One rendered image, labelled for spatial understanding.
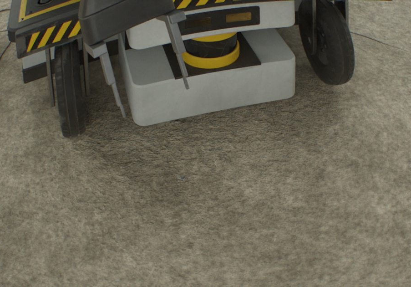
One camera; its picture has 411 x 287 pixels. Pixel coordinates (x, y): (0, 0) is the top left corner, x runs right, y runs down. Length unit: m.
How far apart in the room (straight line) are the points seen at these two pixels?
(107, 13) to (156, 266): 0.54
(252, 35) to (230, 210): 0.29
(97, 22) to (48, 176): 0.65
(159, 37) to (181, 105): 0.14
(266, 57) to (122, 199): 0.31
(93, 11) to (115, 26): 0.03
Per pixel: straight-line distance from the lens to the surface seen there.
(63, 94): 1.06
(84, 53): 1.08
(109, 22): 0.50
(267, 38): 1.14
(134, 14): 0.50
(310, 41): 1.21
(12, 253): 1.02
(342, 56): 1.16
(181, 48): 0.51
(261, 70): 1.08
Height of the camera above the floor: 0.77
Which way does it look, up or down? 43 degrees down
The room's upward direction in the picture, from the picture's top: 1 degrees counter-clockwise
